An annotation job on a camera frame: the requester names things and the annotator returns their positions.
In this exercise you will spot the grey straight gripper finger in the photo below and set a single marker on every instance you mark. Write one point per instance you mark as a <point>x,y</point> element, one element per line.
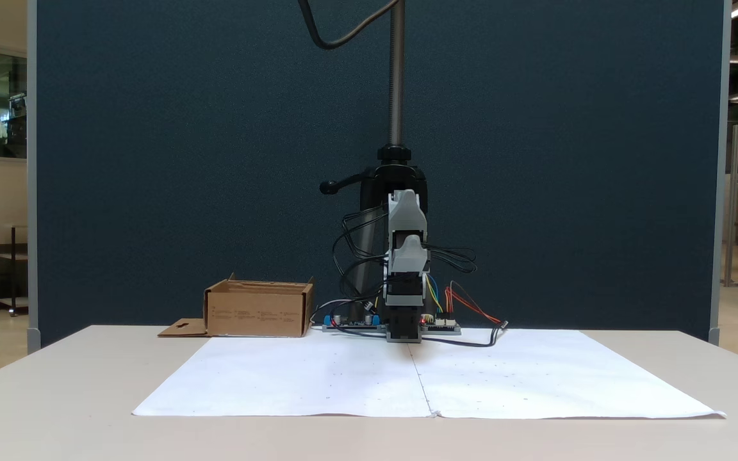
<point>410,266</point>

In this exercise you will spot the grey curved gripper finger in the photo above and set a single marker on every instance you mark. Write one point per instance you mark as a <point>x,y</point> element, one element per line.
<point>411,246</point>

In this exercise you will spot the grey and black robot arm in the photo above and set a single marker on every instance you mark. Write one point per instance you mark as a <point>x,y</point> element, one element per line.
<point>407,210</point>

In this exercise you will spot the motor controller circuit board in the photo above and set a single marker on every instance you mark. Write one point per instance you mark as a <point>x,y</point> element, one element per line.
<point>446,328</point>

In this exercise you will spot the blue power converter board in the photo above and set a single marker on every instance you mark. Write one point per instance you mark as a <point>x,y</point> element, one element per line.
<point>351,326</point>

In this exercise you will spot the brown cardboard box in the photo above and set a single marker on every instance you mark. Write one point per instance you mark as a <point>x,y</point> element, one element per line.
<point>254,314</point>

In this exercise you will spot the white paper sheet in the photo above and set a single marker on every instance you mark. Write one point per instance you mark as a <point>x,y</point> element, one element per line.
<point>279,378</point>
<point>535,378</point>

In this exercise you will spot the dark blue partition panel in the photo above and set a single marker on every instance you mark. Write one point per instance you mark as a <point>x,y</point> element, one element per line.
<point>151,128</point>

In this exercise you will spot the black camera tripod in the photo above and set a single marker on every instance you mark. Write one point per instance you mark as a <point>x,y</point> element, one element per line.
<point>396,77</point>

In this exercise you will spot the framed wall window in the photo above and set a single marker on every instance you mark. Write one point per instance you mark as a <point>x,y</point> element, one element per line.
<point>7,102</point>

